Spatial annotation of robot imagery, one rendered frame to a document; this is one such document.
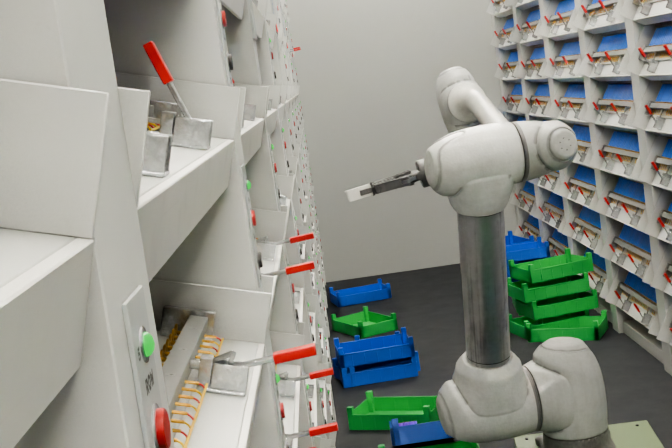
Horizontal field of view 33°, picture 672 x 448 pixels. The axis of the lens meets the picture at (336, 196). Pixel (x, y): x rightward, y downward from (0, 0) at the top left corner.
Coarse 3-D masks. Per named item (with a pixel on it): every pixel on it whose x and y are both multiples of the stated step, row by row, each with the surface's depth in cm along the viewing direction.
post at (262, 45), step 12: (264, 24) 245; (264, 36) 246; (264, 48) 246; (264, 60) 246; (264, 72) 246; (276, 120) 248; (276, 132) 248; (276, 144) 248; (276, 156) 248; (288, 216) 250; (288, 228) 250; (288, 252) 250
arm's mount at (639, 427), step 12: (612, 432) 277; (624, 432) 275; (636, 432) 274; (648, 432) 273; (516, 444) 278; (528, 444) 277; (624, 444) 268; (636, 444) 267; (648, 444) 266; (660, 444) 265
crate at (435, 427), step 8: (392, 424) 339; (416, 424) 339; (424, 424) 339; (432, 424) 339; (440, 424) 339; (392, 432) 344; (400, 432) 339; (408, 432) 339; (416, 432) 339; (424, 432) 339; (432, 432) 339; (440, 432) 339; (392, 440) 358; (400, 440) 338; (408, 440) 338; (416, 440) 338; (424, 440) 338; (432, 440) 338
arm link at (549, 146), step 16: (528, 128) 236; (544, 128) 235; (560, 128) 234; (528, 144) 235; (544, 144) 233; (560, 144) 233; (576, 144) 234; (528, 160) 235; (544, 160) 234; (560, 160) 233; (528, 176) 238
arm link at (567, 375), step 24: (552, 360) 259; (576, 360) 259; (552, 384) 258; (576, 384) 258; (600, 384) 261; (552, 408) 258; (576, 408) 259; (600, 408) 261; (552, 432) 263; (576, 432) 260; (600, 432) 262
